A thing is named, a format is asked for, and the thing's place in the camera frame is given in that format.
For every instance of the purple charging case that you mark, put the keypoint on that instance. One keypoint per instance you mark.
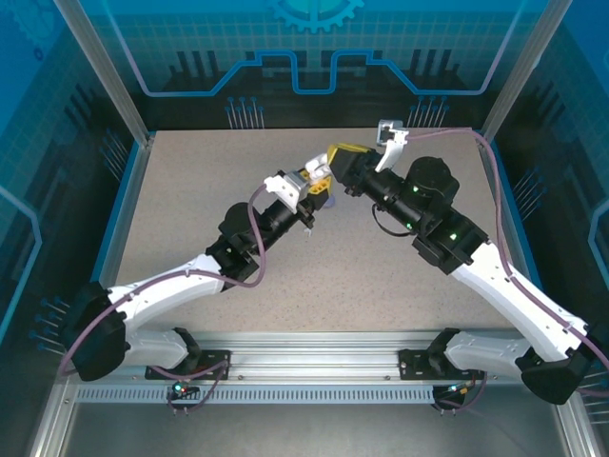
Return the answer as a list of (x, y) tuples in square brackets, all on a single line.
[(330, 202)]

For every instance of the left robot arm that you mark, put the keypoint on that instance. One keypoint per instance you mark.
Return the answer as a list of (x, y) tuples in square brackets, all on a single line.
[(171, 297)]

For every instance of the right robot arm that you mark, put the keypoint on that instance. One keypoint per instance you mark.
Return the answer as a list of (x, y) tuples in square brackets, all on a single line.
[(514, 314)]

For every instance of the blue table edge strip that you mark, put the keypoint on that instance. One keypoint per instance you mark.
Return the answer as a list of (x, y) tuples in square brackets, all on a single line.
[(124, 190), (523, 238)]

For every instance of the small LED connector board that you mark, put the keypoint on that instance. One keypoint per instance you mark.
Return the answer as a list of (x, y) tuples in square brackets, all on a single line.
[(457, 389), (181, 389)]

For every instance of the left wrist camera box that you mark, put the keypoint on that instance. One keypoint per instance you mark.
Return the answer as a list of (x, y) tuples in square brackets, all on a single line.
[(285, 188)]

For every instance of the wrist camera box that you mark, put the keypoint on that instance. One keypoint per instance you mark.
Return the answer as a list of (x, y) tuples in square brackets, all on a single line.
[(285, 188), (395, 147)]

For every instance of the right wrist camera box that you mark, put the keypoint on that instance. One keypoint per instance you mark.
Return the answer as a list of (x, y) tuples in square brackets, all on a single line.
[(395, 147)]

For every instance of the aluminium table side rail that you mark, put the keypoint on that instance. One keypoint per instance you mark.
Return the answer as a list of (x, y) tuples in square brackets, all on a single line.
[(135, 190), (511, 238)]

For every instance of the aluminium frame rail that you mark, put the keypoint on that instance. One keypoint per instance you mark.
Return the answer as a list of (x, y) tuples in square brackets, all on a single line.
[(309, 352)]

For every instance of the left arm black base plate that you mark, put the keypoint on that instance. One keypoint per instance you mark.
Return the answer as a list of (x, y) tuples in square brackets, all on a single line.
[(211, 357)]

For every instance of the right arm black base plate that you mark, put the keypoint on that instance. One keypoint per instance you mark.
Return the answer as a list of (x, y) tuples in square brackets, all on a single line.
[(411, 366)]

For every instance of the aluminium frame post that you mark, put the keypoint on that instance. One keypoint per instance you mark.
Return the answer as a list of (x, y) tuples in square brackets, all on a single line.
[(523, 71), (102, 71)]

